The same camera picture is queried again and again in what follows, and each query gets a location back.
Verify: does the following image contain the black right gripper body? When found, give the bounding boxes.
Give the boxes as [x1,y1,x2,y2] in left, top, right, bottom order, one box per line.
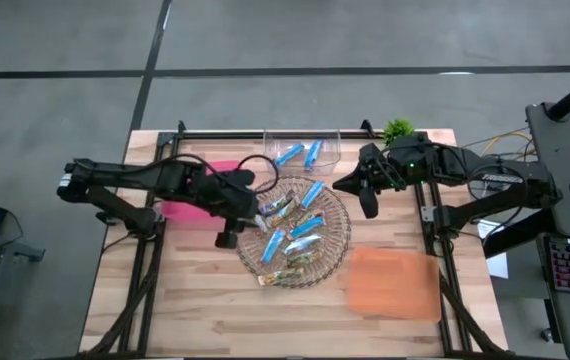
[359,142,409,220]

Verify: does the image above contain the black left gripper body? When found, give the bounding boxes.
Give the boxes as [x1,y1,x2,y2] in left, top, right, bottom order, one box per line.
[197,169,260,250]

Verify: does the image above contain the clear plastic bin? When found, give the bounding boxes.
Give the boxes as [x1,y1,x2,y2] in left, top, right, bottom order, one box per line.
[263,128,342,176]

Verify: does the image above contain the green plant in white pot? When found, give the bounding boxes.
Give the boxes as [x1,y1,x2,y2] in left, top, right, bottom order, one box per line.
[382,118,417,147]

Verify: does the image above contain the pink plastic bin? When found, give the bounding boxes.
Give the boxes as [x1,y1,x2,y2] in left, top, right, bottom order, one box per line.
[161,159,247,232]

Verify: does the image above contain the round woven straw placemat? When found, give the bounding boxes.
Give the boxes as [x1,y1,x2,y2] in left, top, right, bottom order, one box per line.
[232,174,353,290]

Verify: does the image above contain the white paper sheet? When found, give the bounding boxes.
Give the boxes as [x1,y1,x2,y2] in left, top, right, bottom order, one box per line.
[475,218,510,280]

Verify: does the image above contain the grey desk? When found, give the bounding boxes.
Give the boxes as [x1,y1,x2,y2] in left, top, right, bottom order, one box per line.
[524,102,570,360]

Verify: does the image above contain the black left camera cable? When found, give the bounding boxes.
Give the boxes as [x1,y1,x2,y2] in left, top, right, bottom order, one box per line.
[237,153,280,197]

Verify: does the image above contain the black metal rig frame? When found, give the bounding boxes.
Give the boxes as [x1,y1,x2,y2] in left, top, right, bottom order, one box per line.
[77,119,511,360]

